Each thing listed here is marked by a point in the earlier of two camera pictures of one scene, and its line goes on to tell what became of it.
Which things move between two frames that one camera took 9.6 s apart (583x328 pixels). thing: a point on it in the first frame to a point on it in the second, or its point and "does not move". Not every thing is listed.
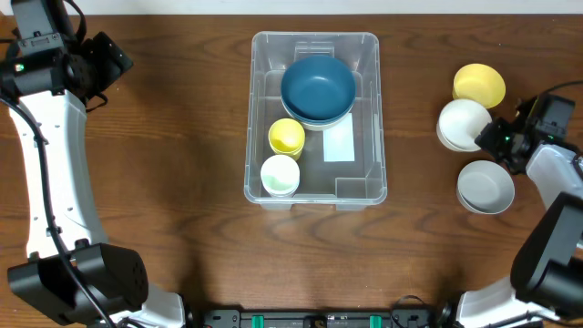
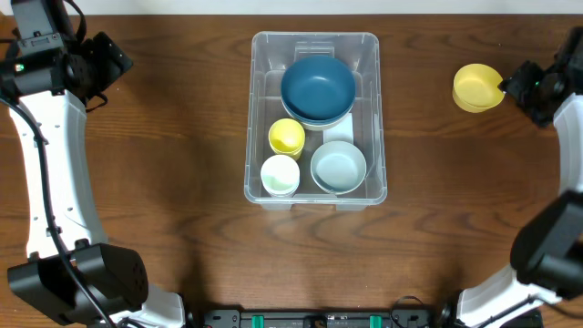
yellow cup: x=287 y=146 does not move
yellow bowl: x=480 y=82 does not move
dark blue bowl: x=318 y=88 does not move
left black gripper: x=99 y=50 does not move
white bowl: x=461 y=122 to x=338 y=170
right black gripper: x=486 y=137 to x=518 y=81
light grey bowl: x=485 y=187 to x=338 y=168
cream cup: x=280 y=176 does not move
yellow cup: x=286 y=137 does not move
